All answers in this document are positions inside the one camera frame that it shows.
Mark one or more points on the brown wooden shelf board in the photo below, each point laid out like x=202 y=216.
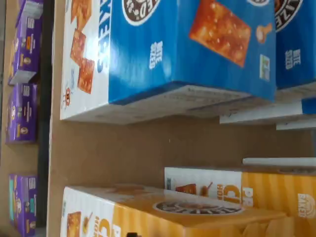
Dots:
x=123 y=153
x=5 y=158

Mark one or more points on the blue white pretzel cracker box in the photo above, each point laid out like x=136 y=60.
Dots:
x=172 y=61
x=296 y=61
x=296 y=126

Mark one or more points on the yellow white pretzel cracker box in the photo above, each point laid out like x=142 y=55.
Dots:
x=271 y=187
x=279 y=161
x=148 y=222

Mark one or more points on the purple Annie's box teal label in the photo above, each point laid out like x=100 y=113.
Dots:
x=24 y=205

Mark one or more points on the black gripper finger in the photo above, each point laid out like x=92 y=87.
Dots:
x=132 y=235

